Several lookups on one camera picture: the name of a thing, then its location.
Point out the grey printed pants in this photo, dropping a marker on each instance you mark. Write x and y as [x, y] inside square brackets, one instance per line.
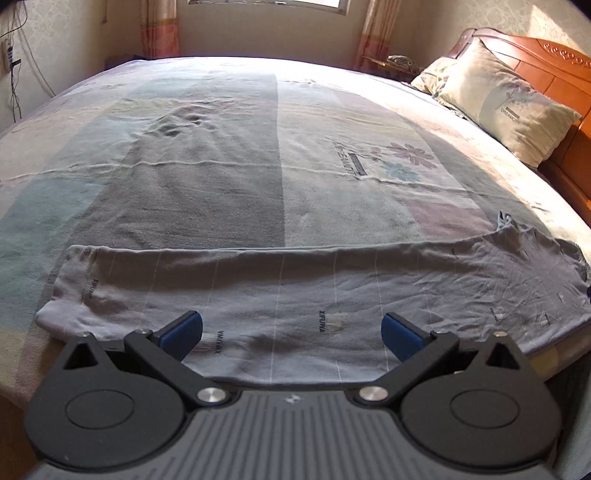
[300, 286]

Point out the small cream pillow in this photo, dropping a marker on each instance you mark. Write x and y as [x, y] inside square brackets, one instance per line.
[431, 76]

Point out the pastel flowered bed sheet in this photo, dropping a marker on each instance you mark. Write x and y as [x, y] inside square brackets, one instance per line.
[207, 184]

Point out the orange wooden headboard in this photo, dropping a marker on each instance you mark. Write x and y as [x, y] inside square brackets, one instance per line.
[563, 69]

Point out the grey telephone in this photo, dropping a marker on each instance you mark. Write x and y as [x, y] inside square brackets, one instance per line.
[401, 61]

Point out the bright window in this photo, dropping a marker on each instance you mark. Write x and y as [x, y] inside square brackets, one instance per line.
[277, 3]

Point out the large cream printed pillow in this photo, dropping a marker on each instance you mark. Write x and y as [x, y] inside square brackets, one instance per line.
[508, 106]

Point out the white power strip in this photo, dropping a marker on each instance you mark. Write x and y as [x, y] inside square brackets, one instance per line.
[8, 55]

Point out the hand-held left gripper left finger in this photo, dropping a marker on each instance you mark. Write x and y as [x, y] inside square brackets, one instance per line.
[182, 334]

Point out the wooden bedside shelf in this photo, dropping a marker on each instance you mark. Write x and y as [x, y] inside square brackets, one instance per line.
[383, 67]

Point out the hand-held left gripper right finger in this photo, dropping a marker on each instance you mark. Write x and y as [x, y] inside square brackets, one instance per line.
[401, 334]

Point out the pink patterned curtain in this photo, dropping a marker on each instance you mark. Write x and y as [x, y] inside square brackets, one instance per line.
[159, 32]
[376, 37]

